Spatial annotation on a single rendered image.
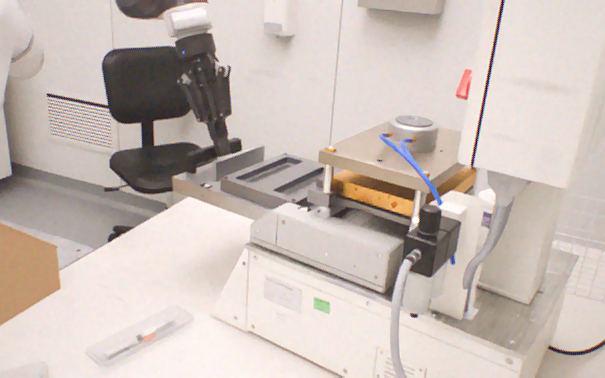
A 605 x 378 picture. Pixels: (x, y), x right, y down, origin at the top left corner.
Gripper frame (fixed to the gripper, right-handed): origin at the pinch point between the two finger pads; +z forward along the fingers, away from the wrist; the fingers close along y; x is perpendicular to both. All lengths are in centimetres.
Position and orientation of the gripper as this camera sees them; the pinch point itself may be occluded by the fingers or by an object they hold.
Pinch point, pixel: (220, 138)
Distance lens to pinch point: 118.2
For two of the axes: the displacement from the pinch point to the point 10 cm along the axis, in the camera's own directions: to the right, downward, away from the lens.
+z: 2.3, 9.6, 1.9
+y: -8.1, 0.9, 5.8
